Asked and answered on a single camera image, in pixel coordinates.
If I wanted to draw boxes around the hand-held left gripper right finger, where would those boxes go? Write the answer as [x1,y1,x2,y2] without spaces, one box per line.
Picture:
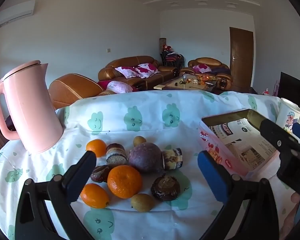
[197,150,288,240]

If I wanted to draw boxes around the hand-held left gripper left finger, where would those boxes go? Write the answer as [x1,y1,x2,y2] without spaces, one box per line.
[15,150,97,240]

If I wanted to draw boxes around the oval orange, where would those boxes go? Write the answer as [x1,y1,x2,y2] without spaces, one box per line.
[80,183,110,209]

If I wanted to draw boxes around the small round orange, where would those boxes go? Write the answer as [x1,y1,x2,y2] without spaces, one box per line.
[86,139,107,158]

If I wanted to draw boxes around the cream swiss roll slice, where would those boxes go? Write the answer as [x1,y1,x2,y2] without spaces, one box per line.
[161,148,183,171]

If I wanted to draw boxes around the round chocolate cake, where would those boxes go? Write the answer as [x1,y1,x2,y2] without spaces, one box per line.
[150,174,181,201]

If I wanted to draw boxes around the large mandarin orange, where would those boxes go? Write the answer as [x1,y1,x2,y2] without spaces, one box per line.
[107,165,143,199]

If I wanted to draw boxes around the person's right hand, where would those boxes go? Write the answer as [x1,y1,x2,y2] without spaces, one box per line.
[281,193,300,240]

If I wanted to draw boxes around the white cartoon mug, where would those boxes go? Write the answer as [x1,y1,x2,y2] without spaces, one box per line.
[276,98,300,132]

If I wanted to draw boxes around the brown glazed pastry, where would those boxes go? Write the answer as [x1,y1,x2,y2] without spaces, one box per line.
[90,164,115,183]

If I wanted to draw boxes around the black television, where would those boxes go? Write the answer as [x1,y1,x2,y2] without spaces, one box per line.
[279,72,300,108]

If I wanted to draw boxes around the chocolate swiss roll slice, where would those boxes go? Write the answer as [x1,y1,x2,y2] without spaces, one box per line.
[106,143,128,165]

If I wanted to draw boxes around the pink electric kettle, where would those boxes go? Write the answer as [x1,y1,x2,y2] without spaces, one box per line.
[0,60,64,155]

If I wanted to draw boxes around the brown wooden door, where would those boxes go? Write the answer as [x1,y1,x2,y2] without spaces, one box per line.
[229,27,255,88]

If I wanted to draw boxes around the brown leather chair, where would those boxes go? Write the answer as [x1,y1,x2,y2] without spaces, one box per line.
[48,73,117,110]

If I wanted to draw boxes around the white cloud-print tablecloth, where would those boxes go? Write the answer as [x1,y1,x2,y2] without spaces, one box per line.
[0,90,300,240]

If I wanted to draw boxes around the cluttered coffee table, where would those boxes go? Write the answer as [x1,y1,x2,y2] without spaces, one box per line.
[154,74,218,92]

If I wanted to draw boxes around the brown leather armchair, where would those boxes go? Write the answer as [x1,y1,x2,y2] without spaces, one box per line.
[180,57,233,90]

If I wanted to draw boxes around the pink floral armchair pillow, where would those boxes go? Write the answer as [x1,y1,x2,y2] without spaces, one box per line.
[193,64,212,73]

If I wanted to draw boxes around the light pink pillow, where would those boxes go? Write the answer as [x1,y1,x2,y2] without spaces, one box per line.
[106,81,133,94]

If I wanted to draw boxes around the long brown leather sofa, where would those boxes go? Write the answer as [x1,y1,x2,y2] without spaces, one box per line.
[98,56,179,91]

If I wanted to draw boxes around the white pink floral pillow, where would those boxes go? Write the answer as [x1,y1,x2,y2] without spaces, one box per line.
[134,63,161,78]
[115,66,143,79]

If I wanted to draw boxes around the stacked dark chairs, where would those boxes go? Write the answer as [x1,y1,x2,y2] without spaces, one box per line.
[160,51,185,68]

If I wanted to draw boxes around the white air conditioner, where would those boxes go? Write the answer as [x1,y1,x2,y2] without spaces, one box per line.
[0,0,36,27]

